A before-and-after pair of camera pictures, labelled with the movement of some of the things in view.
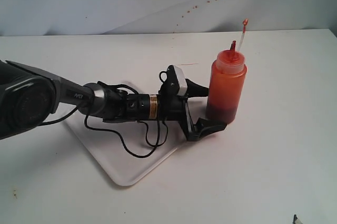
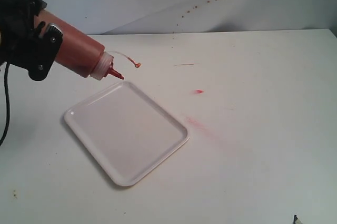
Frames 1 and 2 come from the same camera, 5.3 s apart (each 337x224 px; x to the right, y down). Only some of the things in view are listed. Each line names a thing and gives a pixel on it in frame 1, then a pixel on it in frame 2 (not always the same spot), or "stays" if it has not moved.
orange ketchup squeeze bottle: x=227 y=85 → x=80 y=51
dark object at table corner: x=295 y=218 stays
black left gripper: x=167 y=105 → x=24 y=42
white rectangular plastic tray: x=127 y=151 stays
